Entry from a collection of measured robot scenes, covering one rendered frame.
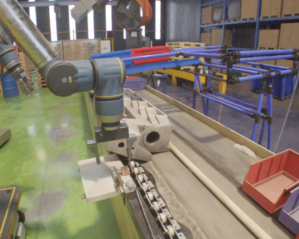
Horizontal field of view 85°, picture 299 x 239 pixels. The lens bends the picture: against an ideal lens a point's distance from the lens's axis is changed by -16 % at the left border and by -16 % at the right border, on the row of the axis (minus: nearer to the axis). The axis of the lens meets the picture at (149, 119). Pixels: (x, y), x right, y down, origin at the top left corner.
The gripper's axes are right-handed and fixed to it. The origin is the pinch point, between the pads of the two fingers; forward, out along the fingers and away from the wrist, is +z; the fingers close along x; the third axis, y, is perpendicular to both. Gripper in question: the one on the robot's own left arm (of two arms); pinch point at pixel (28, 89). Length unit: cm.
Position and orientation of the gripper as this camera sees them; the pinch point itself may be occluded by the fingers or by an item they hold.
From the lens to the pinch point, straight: 131.3
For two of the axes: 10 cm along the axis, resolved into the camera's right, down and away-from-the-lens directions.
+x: -3.7, -2.9, 8.8
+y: 8.4, -5.1, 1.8
